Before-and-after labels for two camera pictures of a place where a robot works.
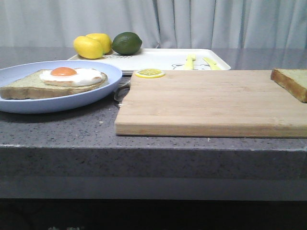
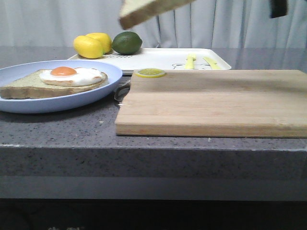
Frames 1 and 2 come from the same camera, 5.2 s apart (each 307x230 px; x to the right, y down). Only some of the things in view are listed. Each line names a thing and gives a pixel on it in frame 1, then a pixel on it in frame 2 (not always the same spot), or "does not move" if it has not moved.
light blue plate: x=52 y=103 does not move
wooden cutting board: x=222 y=103 does not move
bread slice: x=294 y=80 -> x=130 y=9
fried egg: x=75 y=77 does not move
